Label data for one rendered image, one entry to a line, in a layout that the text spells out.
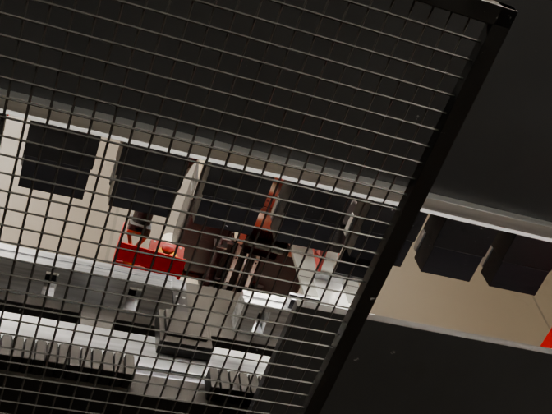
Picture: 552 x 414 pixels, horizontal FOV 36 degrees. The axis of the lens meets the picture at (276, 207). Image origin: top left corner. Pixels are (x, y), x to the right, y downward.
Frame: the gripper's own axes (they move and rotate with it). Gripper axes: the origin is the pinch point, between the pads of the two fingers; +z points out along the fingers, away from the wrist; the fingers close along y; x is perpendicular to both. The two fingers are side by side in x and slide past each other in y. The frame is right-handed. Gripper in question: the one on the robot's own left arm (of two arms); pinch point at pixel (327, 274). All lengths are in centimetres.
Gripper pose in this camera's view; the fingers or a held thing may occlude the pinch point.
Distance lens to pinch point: 231.1
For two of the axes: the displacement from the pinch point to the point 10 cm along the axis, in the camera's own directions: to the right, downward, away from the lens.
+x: -2.7, -0.8, 9.6
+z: -2.4, 9.7, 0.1
